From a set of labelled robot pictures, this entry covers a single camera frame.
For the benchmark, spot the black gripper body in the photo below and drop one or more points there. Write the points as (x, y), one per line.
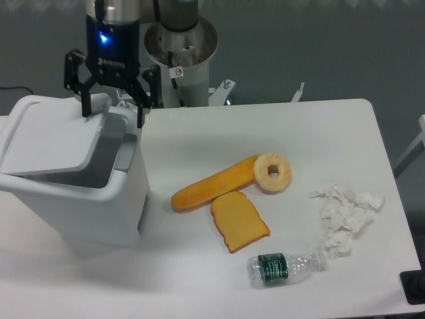
(113, 52)

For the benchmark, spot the white trash can lid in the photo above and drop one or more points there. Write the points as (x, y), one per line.
(50, 135)

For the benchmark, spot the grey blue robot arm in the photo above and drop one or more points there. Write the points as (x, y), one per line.
(173, 15)

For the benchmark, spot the white trash can body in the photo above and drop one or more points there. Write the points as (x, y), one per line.
(105, 201)

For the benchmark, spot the long orange toy baguette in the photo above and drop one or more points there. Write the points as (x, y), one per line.
(209, 188)

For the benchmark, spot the toy donut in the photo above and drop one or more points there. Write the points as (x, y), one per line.
(272, 172)

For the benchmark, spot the toy toast slice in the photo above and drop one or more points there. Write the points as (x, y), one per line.
(237, 220)

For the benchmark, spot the clear bottle green label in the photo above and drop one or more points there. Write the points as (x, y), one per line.
(278, 269)

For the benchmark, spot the crumpled white tissue paper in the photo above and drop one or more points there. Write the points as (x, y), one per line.
(345, 215)

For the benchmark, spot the black device at table edge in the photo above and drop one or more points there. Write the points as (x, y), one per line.
(413, 286)

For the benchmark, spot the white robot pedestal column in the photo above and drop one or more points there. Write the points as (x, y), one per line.
(184, 59)

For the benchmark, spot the white metal base frame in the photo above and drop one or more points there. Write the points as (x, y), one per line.
(217, 96)

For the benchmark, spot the white frame at right edge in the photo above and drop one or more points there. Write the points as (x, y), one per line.
(413, 150)

